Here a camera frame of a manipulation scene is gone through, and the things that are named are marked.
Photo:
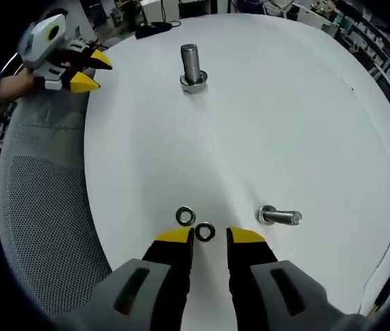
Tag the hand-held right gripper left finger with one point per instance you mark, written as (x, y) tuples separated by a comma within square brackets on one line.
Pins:
[(153, 282)]

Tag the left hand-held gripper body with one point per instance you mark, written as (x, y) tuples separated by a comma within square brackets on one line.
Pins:
[(38, 45)]

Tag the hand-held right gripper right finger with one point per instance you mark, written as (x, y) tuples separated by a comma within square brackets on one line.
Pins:
[(260, 282)]

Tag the thin threaded steel stud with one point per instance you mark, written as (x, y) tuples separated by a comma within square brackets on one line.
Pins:
[(284, 217)]

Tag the thick threaded steel stud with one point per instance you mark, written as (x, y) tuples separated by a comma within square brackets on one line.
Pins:
[(190, 62)]

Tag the black power strip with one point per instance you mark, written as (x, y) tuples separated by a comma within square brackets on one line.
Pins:
[(153, 29)]

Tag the grey mesh office chair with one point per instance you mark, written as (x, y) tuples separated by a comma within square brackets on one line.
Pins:
[(43, 207)]

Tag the shelving with white bins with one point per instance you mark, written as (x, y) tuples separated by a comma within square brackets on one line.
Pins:
[(381, 58)]

